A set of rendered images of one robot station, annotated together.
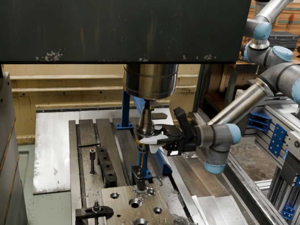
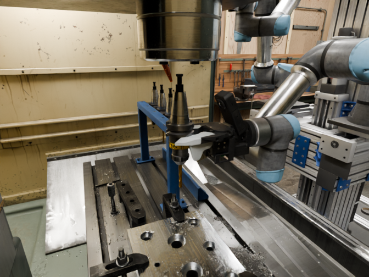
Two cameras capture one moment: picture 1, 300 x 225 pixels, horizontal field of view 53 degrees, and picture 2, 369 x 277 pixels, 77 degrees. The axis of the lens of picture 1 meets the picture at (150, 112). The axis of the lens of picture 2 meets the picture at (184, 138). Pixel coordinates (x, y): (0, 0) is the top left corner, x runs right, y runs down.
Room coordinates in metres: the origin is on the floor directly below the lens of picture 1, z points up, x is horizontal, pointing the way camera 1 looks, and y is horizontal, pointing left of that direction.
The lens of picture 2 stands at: (0.34, 0.06, 1.46)
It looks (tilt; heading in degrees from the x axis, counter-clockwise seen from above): 21 degrees down; 354
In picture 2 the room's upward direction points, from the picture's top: straight up
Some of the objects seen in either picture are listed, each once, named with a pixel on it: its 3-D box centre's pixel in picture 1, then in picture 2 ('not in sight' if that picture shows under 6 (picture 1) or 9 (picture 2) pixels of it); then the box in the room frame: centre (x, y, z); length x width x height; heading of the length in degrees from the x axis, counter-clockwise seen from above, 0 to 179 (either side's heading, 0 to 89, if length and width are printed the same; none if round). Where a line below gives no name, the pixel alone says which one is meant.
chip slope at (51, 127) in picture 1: (113, 152); (136, 190); (1.46, 0.19, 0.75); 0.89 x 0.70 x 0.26; 107
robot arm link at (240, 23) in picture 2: not in sight; (247, 27); (1.39, -0.33, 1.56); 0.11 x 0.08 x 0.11; 53
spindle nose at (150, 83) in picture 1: (150, 70); (179, 27); (0.83, 0.01, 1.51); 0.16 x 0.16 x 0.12
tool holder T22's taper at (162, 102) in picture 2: not in sight; (162, 100); (1.37, 0.04, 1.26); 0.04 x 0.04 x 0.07
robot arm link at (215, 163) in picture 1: (214, 155); (267, 159); (0.93, -0.26, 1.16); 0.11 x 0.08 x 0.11; 17
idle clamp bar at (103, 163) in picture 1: (106, 167); (130, 203); (1.08, 0.17, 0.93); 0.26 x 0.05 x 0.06; 22
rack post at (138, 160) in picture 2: (125, 104); (143, 135); (1.51, 0.14, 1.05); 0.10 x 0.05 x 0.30; 107
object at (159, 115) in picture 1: (159, 115); not in sight; (1.10, -0.04, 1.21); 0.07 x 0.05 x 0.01; 107
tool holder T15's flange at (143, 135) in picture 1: (145, 129); (179, 127); (0.83, 0.01, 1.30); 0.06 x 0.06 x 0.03
